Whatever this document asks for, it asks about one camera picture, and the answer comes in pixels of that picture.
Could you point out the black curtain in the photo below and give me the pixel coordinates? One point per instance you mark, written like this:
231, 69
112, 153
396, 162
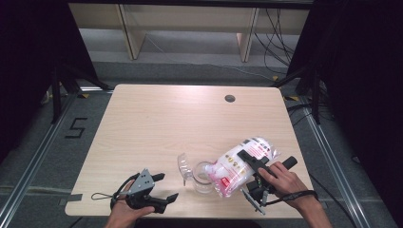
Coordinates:
28, 63
364, 79

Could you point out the person's left hand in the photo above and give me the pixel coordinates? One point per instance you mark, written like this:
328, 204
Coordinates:
122, 215

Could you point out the person's right hand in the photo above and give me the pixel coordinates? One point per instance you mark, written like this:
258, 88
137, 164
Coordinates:
285, 182

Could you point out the black metal stand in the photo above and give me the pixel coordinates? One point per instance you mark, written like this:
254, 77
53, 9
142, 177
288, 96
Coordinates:
315, 95
57, 95

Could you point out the grey round table grommet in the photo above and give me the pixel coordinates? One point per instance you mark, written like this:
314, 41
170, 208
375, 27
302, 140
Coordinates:
230, 98

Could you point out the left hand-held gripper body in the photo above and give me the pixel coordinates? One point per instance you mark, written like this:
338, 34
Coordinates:
142, 183

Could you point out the clear glass measuring cup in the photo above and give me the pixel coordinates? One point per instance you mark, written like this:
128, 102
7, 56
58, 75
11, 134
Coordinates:
202, 185

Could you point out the light wooden desk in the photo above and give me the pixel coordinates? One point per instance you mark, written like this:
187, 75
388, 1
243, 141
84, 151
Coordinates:
190, 17

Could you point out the grey tape strip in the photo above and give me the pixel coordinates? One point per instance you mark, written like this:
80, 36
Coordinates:
71, 199

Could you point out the aluminium floor rail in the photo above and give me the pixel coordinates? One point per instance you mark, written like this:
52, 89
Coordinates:
335, 164
34, 158

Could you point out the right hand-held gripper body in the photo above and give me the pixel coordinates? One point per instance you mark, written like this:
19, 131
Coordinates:
258, 190

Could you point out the red and white spouted pouch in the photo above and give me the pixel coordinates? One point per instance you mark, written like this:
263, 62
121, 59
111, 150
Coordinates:
231, 171

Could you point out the yellow black tape marker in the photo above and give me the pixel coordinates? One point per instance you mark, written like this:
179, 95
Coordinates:
292, 98
84, 95
275, 78

